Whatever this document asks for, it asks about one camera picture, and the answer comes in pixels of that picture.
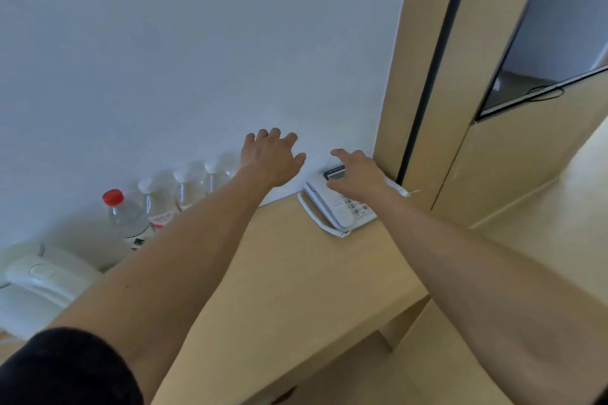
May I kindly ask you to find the black television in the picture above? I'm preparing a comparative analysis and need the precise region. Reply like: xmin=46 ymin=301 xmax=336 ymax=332
xmin=474 ymin=0 xmax=608 ymax=123

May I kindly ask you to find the grey desk telephone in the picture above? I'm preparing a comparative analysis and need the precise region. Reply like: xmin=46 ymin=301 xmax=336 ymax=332
xmin=303 ymin=165 xmax=409 ymax=232

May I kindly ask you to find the white electric kettle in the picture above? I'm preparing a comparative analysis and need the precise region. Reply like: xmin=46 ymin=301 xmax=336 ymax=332
xmin=0 ymin=240 xmax=103 ymax=342

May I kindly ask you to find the thin black cable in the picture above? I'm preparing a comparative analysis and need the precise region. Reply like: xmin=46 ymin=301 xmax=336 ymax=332
xmin=524 ymin=84 xmax=566 ymax=103

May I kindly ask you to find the person's right hand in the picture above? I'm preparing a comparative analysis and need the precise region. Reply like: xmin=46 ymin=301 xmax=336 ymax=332
xmin=326 ymin=148 xmax=395 ymax=204

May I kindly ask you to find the wooden table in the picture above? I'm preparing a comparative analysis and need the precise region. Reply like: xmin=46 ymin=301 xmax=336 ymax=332
xmin=0 ymin=193 xmax=431 ymax=405

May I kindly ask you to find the red-cap water bottle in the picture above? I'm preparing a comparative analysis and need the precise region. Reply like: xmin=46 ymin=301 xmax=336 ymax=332
xmin=102 ymin=189 xmax=155 ymax=251

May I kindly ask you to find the person's left hand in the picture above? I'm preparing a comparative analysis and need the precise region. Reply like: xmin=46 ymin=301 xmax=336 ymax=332
xmin=239 ymin=128 xmax=307 ymax=189

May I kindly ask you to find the white telephone handset cord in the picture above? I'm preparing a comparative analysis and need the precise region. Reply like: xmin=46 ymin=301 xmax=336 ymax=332
xmin=296 ymin=190 xmax=352 ymax=239

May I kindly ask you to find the white-cap water bottle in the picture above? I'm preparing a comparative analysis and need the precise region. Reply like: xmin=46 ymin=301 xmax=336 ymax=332
xmin=137 ymin=177 xmax=179 ymax=230
xmin=173 ymin=167 xmax=208 ymax=211
xmin=204 ymin=158 xmax=238 ymax=194

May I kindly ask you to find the person's right forearm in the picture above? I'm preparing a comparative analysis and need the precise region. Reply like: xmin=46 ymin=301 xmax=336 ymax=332
xmin=368 ymin=189 xmax=608 ymax=405

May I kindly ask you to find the person's left forearm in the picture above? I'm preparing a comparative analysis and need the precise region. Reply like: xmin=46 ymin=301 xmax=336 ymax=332
xmin=47 ymin=167 xmax=272 ymax=405

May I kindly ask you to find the black t-shirt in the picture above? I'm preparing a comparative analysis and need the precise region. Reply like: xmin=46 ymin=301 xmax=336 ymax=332
xmin=0 ymin=327 xmax=145 ymax=405

